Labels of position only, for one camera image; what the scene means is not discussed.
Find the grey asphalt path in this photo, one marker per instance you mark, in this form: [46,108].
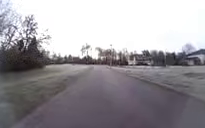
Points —
[106,100]

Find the row of trees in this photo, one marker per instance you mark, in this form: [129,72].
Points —
[103,56]

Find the bare trees and bushes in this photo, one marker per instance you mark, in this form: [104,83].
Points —
[20,50]

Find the white house dark roof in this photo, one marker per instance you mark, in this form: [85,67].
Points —
[200,56]

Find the street lamp pole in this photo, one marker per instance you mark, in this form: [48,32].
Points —
[111,55]

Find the frosty grass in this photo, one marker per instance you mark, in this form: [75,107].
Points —
[176,78]
[20,86]

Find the white building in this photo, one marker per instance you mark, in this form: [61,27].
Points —
[140,60]

